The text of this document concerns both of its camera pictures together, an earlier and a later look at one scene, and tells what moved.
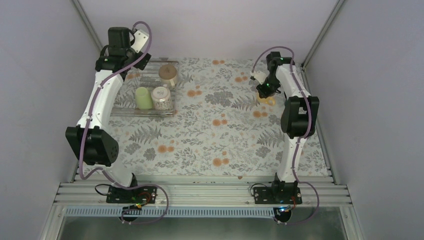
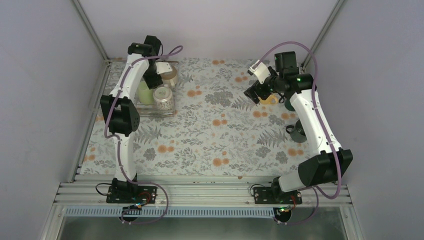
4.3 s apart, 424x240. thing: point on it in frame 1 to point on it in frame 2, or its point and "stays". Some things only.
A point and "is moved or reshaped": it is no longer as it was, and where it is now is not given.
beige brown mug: [168, 73] stays
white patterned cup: [161, 96] stays
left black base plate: [140, 195] stays
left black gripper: [142, 63] to [153, 82]
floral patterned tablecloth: [220, 127] stays
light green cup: [143, 100] is moved or reshaped
